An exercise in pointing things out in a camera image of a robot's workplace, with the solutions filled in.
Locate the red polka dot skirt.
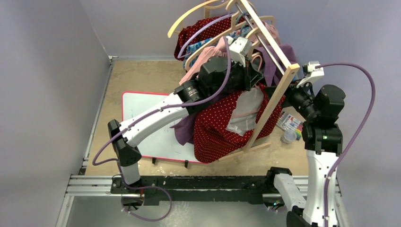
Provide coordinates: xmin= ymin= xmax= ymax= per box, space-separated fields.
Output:
xmin=193 ymin=83 xmax=269 ymax=163

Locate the pink wire hanger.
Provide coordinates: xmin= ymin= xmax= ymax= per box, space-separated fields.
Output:
xmin=251 ymin=54 xmax=263 ymax=71

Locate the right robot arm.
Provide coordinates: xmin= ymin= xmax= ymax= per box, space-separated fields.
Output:
xmin=265 ymin=80 xmax=346 ymax=227

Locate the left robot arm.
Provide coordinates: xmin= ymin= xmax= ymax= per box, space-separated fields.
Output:
xmin=108 ymin=56 xmax=264 ymax=193

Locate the purple pleated skirt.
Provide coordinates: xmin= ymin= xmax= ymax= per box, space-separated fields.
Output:
xmin=171 ymin=44 xmax=298 ymax=146

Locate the purple hanger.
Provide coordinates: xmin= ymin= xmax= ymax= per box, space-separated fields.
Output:
xmin=177 ymin=12 xmax=235 ymax=60

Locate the empty wooden hanger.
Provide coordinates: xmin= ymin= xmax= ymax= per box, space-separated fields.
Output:
xmin=167 ymin=0 xmax=228 ymax=38

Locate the marker pack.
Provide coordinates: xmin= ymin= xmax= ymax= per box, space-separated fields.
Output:
xmin=276 ymin=111 xmax=303 ymax=140

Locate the wooden clothes rack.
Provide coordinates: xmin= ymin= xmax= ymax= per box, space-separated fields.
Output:
xmin=218 ymin=15 xmax=300 ymax=161

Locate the clear plastic cup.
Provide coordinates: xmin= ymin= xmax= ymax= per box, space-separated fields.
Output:
xmin=280 ymin=129 xmax=297 ymax=144

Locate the pink garment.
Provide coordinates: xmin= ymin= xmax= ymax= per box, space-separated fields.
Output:
xmin=179 ymin=24 xmax=281 ymax=85

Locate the blue floral garment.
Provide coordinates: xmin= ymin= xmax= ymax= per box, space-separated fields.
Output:
xmin=183 ymin=25 xmax=254 ymax=68

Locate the red polka dot dress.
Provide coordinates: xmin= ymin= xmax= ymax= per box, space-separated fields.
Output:
xmin=174 ymin=15 xmax=231 ymax=61

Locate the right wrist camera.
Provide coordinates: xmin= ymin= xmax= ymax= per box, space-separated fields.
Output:
xmin=296 ymin=61 xmax=324 ymax=88

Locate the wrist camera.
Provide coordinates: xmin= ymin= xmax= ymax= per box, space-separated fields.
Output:
xmin=296 ymin=61 xmax=324 ymax=88
xmin=226 ymin=36 xmax=253 ymax=67

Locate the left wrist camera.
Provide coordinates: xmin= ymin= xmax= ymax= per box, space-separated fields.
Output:
xmin=226 ymin=36 xmax=253 ymax=67

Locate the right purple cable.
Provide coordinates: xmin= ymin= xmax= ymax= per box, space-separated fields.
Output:
xmin=315 ymin=62 xmax=376 ymax=227

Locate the purple cable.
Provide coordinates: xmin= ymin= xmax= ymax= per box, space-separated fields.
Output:
xmin=315 ymin=62 xmax=376 ymax=227
xmin=92 ymin=37 xmax=233 ymax=166

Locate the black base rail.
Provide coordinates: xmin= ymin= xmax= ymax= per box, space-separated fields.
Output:
xmin=111 ymin=175 xmax=277 ymax=206

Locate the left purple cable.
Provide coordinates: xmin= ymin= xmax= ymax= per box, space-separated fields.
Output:
xmin=92 ymin=37 xmax=233 ymax=166

